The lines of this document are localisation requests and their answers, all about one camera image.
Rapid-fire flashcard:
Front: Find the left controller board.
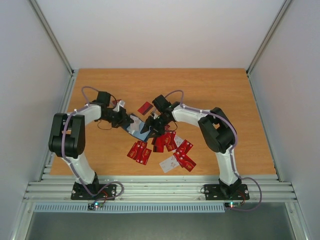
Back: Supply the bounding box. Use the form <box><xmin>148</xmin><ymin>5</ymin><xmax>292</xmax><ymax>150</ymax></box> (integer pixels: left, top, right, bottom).
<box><xmin>87</xmin><ymin>202</ymin><xmax>104</xmax><ymax>211</ymax></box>

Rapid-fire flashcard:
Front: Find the dark red stripe card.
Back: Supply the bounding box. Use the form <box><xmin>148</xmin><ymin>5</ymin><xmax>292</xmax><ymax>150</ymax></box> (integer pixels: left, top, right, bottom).
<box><xmin>151</xmin><ymin>135</ymin><xmax>165</xmax><ymax>148</ymax></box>

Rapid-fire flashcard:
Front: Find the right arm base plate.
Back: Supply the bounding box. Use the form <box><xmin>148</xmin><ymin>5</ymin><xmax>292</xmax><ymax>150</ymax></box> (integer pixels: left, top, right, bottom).
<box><xmin>201</xmin><ymin>184</ymin><xmax>250</xmax><ymax>201</ymax></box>

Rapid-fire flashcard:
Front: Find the right aluminium corner post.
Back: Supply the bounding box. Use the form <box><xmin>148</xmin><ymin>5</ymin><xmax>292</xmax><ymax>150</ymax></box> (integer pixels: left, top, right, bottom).
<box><xmin>246</xmin><ymin>0</ymin><xmax>294</xmax><ymax>78</ymax></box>

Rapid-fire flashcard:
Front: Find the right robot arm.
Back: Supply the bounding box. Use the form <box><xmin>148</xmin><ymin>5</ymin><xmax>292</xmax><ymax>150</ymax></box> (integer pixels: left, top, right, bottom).
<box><xmin>140</xmin><ymin>95</ymin><xmax>242</xmax><ymax>199</ymax></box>

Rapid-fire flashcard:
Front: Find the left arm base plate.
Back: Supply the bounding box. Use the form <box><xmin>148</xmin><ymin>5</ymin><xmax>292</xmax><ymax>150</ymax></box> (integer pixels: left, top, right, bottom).
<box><xmin>70</xmin><ymin>182</ymin><xmax>117</xmax><ymax>201</ymax></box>

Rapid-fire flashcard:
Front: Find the aluminium corner post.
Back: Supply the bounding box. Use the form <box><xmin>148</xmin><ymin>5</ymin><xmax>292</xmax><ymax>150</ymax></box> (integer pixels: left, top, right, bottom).
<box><xmin>28</xmin><ymin>0</ymin><xmax>74</xmax><ymax>76</ymax></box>
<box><xmin>246</xmin><ymin>0</ymin><xmax>294</xmax><ymax>78</ymax></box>

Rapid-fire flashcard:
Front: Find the red VIP card right stack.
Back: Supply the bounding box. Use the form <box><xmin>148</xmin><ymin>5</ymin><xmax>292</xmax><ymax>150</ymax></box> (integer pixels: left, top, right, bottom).
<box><xmin>176</xmin><ymin>139</ymin><xmax>193</xmax><ymax>154</ymax></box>

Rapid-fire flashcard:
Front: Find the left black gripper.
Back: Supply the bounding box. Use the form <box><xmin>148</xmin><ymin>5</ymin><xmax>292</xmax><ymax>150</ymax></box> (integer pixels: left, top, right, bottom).
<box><xmin>102</xmin><ymin>107</ymin><xmax>135</xmax><ymax>128</ymax></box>

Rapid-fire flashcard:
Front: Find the left aluminium corner post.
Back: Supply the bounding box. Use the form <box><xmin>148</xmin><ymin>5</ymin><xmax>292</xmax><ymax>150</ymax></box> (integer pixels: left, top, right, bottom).
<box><xmin>28</xmin><ymin>0</ymin><xmax>74</xmax><ymax>76</ymax></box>

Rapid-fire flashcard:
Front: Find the controller board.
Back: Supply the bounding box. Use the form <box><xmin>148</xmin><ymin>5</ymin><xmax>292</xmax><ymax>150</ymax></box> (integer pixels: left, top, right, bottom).
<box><xmin>224</xmin><ymin>201</ymin><xmax>244</xmax><ymax>209</ymax></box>
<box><xmin>87</xmin><ymin>202</ymin><xmax>104</xmax><ymax>211</ymax></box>

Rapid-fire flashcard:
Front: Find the white card under stack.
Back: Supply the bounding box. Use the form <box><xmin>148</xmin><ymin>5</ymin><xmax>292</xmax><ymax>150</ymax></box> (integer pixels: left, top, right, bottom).
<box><xmin>174</xmin><ymin>135</ymin><xmax>184</xmax><ymax>147</ymax></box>

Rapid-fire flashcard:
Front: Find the red stripe card lower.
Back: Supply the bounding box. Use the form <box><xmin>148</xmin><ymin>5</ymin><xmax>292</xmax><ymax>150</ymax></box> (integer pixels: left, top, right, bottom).
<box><xmin>153</xmin><ymin>145</ymin><xmax>164</xmax><ymax>153</ymax></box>

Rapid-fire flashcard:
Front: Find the right controller board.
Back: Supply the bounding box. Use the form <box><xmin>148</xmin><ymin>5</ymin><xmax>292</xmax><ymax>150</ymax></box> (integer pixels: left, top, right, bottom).
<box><xmin>224</xmin><ymin>201</ymin><xmax>244</xmax><ymax>209</ymax></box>

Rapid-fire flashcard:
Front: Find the blue leather card holder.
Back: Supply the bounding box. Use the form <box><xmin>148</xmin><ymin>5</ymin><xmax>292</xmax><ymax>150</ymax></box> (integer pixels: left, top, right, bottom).
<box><xmin>122</xmin><ymin>113</ymin><xmax>150</xmax><ymax>142</ymax></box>

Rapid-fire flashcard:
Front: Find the grey slotted cable duct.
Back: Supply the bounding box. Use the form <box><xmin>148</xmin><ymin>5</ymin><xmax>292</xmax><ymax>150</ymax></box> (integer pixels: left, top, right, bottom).
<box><xmin>33</xmin><ymin>202</ymin><xmax>225</xmax><ymax>214</ymax></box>

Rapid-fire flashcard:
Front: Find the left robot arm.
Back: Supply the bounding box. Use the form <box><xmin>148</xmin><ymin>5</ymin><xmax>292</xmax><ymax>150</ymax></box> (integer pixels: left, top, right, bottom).
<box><xmin>48</xmin><ymin>91</ymin><xmax>133</xmax><ymax>200</ymax></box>

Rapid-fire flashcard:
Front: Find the aluminium rail frame front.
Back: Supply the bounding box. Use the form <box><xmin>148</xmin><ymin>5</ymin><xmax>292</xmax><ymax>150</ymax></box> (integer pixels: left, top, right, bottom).
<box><xmin>23</xmin><ymin>174</ymin><xmax>298</xmax><ymax>203</ymax></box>

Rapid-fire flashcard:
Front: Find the white card bottom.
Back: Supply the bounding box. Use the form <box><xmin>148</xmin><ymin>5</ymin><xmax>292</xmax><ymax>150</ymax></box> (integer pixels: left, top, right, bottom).
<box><xmin>159</xmin><ymin>155</ymin><xmax>180</xmax><ymax>173</ymax></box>

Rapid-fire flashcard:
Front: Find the red card magnetic stripe back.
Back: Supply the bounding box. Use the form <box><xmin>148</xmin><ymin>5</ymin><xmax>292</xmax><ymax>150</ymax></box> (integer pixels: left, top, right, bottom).
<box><xmin>137</xmin><ymin>101</ymin><xmax>154</xmax><ymax>116</ymax></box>

